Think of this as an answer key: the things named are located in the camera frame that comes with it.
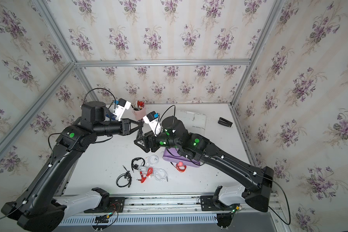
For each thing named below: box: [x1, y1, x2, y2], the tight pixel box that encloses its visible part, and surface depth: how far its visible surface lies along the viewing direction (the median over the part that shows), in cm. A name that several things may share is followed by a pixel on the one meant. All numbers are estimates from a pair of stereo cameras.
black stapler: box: [217, 116, 233, 128], surface depth 109 cm
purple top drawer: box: [162, 147, 201, 168], surface depth 70 cm
